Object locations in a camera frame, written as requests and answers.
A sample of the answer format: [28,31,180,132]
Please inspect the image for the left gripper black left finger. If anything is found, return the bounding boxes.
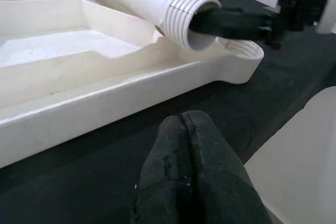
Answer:
[135,115,195,224]

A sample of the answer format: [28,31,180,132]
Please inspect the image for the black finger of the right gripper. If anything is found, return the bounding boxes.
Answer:
[188,7,274,41]

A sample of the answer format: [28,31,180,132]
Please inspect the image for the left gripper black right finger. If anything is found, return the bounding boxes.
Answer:
[183,110,266,224]

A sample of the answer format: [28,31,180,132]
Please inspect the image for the white plastic table top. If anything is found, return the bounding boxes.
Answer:
[0,0,265,169]

